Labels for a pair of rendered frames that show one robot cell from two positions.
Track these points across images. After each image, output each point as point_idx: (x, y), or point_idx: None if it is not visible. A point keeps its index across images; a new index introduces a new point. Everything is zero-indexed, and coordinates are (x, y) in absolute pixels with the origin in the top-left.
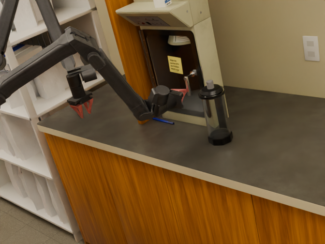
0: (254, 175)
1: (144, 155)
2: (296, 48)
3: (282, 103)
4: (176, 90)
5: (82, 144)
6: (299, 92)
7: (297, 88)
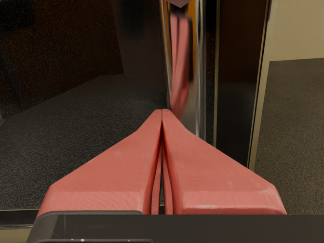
0: None
1: None
2: None
3: (303, 84)
4: (233, 214)
5: None
6: (289, 55)
7: (285, 46)
